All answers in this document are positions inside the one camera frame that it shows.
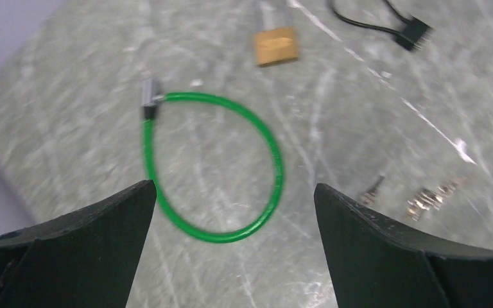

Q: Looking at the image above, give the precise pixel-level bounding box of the silver key bunch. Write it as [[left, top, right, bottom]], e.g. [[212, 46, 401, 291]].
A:
[[406, 177, 468, 221]]

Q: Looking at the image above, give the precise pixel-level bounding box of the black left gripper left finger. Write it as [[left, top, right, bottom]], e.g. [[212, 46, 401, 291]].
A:
[[0, 180, 157, 307]]

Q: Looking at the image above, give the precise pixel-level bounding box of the small silver key pair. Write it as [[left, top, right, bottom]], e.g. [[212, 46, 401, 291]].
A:
[[357, 174, 386, 207]]

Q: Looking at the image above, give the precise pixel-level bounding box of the green cable lock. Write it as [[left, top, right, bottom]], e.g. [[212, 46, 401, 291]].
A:
[[141, 78, 285, 244]]

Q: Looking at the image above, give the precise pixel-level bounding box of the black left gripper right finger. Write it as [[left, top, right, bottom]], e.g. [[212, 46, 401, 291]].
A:
[[314, 183, 493, 307]]

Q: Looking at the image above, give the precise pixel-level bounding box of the brass padlock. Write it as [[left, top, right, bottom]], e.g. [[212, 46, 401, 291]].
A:
[[252, 0, 300, 68]]

